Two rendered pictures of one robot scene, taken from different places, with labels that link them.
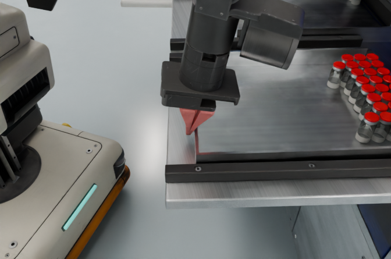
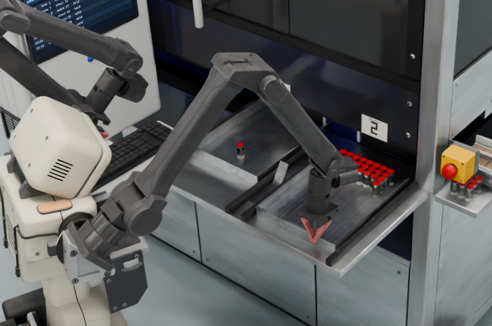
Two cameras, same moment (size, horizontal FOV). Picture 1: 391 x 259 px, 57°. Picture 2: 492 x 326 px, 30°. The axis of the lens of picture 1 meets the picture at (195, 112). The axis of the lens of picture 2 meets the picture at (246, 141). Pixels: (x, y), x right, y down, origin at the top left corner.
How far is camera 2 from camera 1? 1.95 m
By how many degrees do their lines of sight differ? 35
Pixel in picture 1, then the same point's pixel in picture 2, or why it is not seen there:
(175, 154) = (317, 256)
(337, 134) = (364, 201)
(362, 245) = (392, 265)
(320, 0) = (257, 122)
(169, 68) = (302, 212)
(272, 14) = (346, 165)
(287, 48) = (355, 174)
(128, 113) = not seen: outside the picture
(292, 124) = (343, 209)
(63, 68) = not seen: outside the picture
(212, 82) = (328, 206)
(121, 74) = not seen: outside the picture
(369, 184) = (397, 212)
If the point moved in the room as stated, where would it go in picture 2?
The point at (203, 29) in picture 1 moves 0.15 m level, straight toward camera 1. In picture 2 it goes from (325, 184) to (374, 210)
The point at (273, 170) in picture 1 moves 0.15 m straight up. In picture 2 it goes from (364, 231) to (365, 184)
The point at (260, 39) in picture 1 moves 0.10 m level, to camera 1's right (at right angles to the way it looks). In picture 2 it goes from (345, 176) to (370, 157)
